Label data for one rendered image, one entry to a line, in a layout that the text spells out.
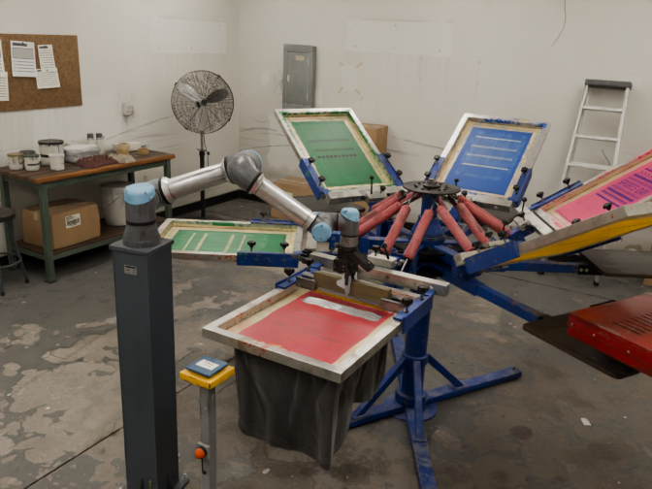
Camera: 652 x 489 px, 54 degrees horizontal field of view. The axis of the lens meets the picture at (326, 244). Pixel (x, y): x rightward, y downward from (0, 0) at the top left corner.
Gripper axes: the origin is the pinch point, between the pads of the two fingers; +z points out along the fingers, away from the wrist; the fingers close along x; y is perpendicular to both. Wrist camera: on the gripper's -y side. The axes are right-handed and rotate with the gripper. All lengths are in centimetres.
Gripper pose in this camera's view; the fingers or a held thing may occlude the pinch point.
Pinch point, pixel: (350, 291)
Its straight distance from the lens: 269.3
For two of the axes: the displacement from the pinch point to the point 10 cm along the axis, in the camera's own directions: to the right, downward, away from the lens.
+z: -0.3, 9.5, 3.1
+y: -8.6, -1.8, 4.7
